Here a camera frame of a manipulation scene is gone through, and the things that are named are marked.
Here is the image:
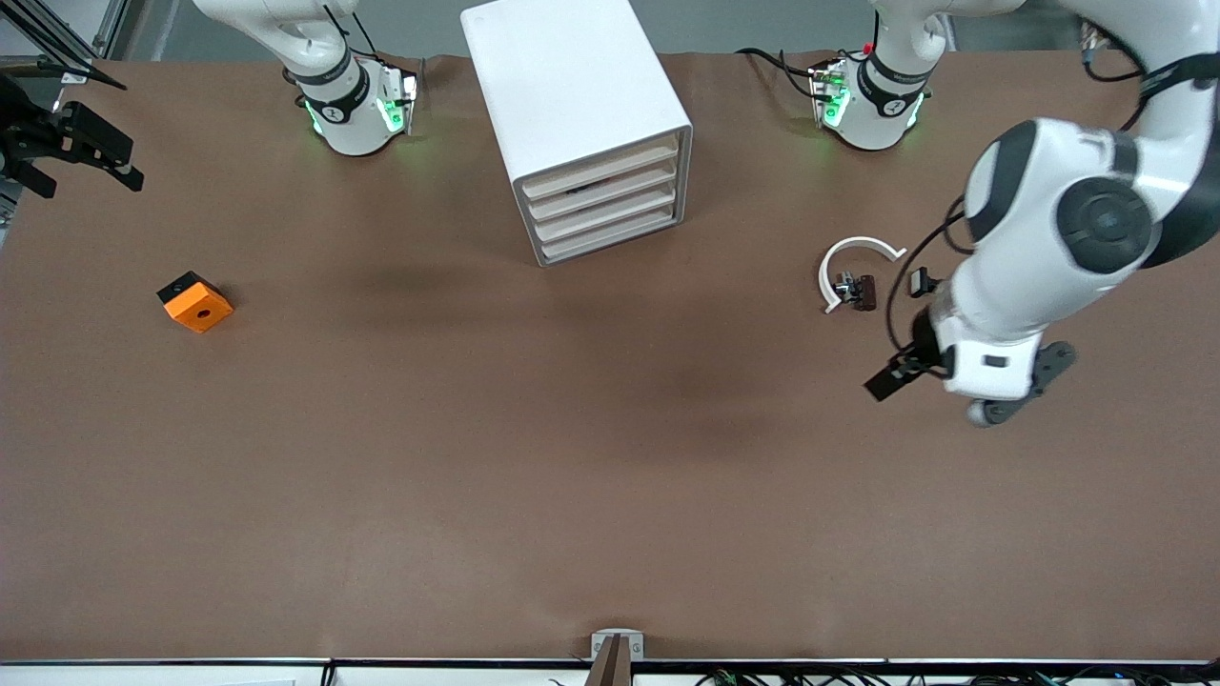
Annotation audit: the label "black base cable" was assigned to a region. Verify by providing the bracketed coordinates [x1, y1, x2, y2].
[734, 46, 840, 101]

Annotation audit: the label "brown table cover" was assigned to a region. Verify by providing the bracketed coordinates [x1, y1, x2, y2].
[0, 48, 1220, 664]

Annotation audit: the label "white curved plastic ring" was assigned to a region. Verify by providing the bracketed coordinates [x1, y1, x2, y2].
[818, 236, 908, 315]

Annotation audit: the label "tangled black cables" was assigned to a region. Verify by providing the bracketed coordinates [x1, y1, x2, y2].
[696, 667, 1220, 686]

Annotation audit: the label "small brown electrical component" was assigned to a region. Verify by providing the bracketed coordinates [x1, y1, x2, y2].
[834, 272, 878, 313]

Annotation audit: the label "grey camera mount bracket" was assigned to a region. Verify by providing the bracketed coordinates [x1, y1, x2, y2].
[583, 629, 645, 686]

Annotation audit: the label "orange block with hole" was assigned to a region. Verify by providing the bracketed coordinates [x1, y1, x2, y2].
[156, 271, 234, 334]

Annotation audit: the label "aluminium frame post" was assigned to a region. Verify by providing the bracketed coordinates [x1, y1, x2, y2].
[19, 0, 132, 85]

